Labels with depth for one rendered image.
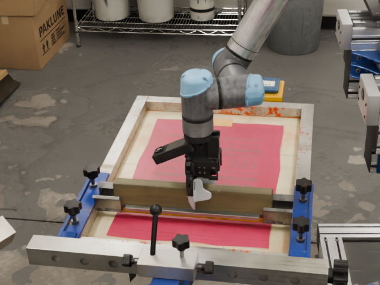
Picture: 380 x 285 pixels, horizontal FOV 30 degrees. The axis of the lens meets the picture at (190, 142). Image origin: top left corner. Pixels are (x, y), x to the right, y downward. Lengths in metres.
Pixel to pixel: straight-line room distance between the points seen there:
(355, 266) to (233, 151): 0.95
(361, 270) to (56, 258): 1.48
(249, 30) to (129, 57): 3.43
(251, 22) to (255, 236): 0.53
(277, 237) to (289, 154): 0.39
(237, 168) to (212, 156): 0.34
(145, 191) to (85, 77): 3.11
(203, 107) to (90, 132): 2.60
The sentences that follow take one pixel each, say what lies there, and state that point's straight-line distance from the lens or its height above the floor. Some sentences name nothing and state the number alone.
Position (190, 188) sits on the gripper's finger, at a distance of 1.74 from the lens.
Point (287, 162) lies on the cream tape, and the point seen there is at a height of 0.96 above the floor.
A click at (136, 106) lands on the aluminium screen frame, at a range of 2.32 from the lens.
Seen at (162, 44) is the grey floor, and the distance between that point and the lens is 5.29.
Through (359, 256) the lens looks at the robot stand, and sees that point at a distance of 2.93.
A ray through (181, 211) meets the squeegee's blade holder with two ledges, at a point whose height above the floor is 1.00.
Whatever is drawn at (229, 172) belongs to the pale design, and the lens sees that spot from 2.02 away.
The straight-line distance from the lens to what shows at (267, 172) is 2.03.
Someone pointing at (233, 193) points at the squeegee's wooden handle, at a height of 1.05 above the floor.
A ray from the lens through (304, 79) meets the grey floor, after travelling 4.73.
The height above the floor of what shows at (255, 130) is 0.96.
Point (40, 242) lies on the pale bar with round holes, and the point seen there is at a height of 1.04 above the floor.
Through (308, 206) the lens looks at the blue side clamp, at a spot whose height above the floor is 1.00.
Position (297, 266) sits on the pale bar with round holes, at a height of 1.04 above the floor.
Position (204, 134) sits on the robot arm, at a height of 1.23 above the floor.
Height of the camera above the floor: 2.08
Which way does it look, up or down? 31 degrees down
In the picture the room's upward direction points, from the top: 3 degrees counter-clockwise
